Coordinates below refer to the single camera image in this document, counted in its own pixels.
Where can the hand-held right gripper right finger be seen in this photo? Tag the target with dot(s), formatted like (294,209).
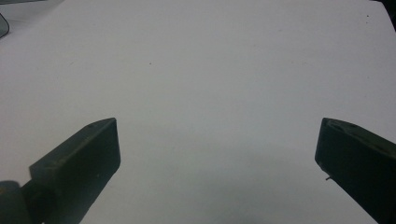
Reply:
(361,161)

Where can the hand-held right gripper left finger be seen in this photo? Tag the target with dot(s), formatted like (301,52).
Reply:
(82,161)

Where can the grey translucent object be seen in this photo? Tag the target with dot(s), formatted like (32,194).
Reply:
(3,26)

